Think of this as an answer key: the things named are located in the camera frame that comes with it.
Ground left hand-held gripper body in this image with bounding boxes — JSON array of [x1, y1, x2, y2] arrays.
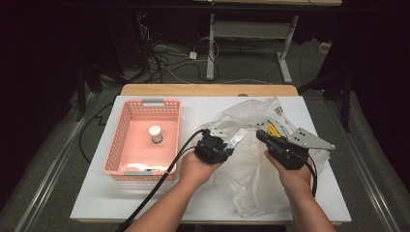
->
[[193, 128, 227, 165]]

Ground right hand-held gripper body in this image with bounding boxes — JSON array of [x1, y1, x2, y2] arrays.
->
[[266, 128, 337, 171]]

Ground clear smiley plastic bag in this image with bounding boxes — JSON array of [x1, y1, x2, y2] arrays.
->
[[196, 96, 332, 218]]

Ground small white-capped jar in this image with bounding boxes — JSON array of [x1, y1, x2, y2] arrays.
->
[[148, 125, 163, 145]]

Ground pink plastic basket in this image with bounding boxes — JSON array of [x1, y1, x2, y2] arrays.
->
[[102, 98, 182, 182]]

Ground white bottle with blue label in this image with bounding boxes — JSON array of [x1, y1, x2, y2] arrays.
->
[[126, 162, 161, 172]]

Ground person's left hand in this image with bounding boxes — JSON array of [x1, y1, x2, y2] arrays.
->
[[178, 151, 223, 191]]

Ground person's right hand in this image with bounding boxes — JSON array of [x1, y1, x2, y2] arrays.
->
[[264, 150, 313, 197]]

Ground white table board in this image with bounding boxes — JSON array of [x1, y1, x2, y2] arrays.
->
[[70, 95, 352, 223]]

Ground black stand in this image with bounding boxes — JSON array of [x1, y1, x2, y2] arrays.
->
[[298, 69, 352, 133], [75, 64, 104, 122]]

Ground right hand-held gripper cable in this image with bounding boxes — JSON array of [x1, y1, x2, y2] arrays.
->
[[304, 160, 318, 197]]

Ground hand-held gripper cable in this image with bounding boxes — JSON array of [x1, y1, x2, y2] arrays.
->
[[115, 129, 209, 232], [304, 160, 318, 197]]

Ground left hand-held gripper cable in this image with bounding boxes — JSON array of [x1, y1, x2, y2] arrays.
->
[[115, 129, 209, 232]]

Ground metal floor rail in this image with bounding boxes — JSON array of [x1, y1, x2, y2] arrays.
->
[[17, 93, 98, 232], [322, 96, 400, 232]]

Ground tangle of floor cables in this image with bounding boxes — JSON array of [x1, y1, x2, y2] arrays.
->
[[138, 25, 220, 85]]

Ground white metal desk frame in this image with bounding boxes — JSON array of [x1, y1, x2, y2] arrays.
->
[[206, 13, 299, 84]]

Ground black floor cable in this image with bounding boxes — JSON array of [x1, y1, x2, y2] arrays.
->
[[78, 101, 114, 163]]

